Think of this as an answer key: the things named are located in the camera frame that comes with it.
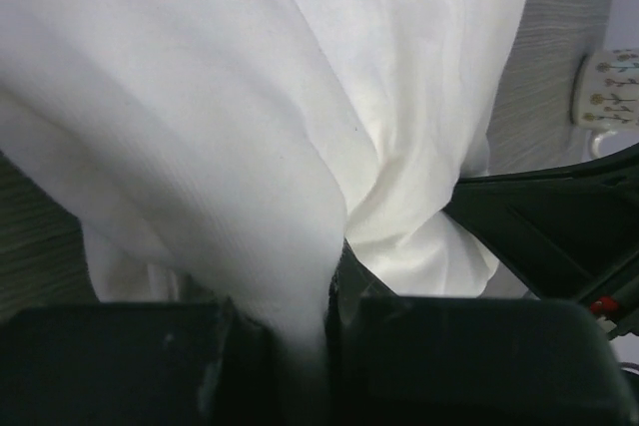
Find white mug yellow inside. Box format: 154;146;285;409
570;48;638;159

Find white t shirt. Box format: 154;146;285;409
1;0;526;425

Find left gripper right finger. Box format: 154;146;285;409
326;248;638;425

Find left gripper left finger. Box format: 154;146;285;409
1;303;280;425

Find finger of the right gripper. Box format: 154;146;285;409
444;146;638;338

